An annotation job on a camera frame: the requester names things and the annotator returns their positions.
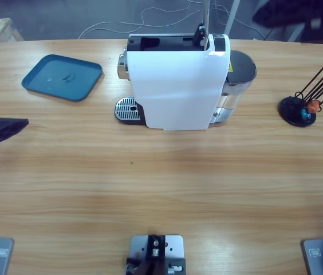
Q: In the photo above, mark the silver coffee machine lever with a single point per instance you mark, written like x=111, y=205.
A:
x=205, y=14

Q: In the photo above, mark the orange coffee capsule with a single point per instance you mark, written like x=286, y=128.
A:
x=313, y=106

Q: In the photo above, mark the small blue coffee capsule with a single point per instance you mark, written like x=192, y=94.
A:
x=305, y=114

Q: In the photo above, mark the white capsule coffee machine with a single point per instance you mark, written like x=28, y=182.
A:
x=175, y=86

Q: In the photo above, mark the white table leg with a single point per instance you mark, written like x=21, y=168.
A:
x=231, y=17

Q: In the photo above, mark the clear water tank black lid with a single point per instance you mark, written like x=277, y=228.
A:
x=241, y=68

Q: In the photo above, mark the teal plastic tray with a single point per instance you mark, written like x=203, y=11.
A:
x=78, y=86

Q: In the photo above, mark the black capsule holder with rods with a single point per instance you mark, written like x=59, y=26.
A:
x=287, y=110

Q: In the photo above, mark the metal drip tray grille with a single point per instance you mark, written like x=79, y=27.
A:
x=124, y=109

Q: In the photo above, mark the white slanted frame leg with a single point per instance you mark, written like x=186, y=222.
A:
x=296, y=33

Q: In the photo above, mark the centre metal mount base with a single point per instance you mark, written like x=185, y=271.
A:
x=175, y=246

